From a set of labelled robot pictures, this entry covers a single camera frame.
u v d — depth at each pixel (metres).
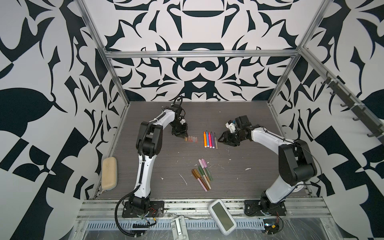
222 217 0.69
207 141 0.97
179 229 0.68
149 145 0.61
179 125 0.91
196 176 0.84
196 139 0.99
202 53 0.92
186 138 0.99
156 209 0.74
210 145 0.96
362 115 0.55
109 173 0.83
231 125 0.87
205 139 0.99
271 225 0.71
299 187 0.77
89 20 0.77
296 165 0.47
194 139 0.99
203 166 0.87
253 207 0.74
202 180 0.83
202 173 0.85
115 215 0.68
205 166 0.88
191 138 0.99
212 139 0.99
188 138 0.99
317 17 0.76
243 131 0.71
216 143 0.96
